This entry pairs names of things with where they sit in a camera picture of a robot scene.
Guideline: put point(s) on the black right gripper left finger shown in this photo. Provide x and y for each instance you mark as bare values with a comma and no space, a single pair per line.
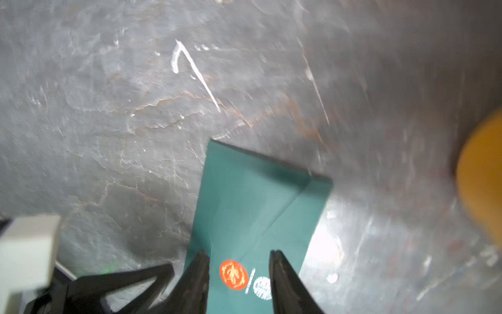
190,294

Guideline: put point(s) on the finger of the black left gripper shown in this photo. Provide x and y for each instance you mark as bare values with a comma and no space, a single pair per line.
88,294

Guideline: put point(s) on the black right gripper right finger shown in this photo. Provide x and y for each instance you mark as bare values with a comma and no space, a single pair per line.
289,294

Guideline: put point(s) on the dark green envelope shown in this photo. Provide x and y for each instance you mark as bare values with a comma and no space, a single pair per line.
248,206

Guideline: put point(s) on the yellow plastic storage box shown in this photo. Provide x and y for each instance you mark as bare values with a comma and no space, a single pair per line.
478,176

